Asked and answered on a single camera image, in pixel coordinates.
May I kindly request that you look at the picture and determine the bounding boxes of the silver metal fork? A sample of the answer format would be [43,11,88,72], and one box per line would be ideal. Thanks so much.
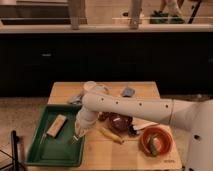
[68,134,80,144]

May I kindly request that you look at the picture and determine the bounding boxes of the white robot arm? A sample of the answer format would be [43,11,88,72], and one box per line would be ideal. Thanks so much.
[75,85,213,171]

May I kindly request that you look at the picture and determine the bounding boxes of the dark purple grapes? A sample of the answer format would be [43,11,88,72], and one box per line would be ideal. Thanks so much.
[98,112,109,122]

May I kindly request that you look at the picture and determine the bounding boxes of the green plastic tray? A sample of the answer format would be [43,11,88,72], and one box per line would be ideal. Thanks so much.
[25,105,85,167]

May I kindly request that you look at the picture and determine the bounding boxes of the tan wooden block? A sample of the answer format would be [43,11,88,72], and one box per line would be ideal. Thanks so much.
[47,114,67,137]

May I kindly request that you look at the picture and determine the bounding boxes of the dark red bowl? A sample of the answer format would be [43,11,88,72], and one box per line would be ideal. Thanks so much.
[109,113,133,132]

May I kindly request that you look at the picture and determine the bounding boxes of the white round container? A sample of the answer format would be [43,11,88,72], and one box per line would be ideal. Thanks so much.
[83,81,97,92]

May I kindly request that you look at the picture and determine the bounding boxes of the green vegetable in bowl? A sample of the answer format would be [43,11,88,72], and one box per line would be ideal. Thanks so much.
[147,134,158,156]

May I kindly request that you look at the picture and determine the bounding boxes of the orange bowl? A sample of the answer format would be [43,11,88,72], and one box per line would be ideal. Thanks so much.
[139,127,173,157]

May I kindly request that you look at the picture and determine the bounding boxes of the white handled knife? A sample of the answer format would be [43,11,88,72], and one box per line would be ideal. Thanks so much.
[133,121,159,131]

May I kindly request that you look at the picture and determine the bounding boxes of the black chair frame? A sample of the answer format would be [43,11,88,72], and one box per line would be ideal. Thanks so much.
[0,130,27,171]

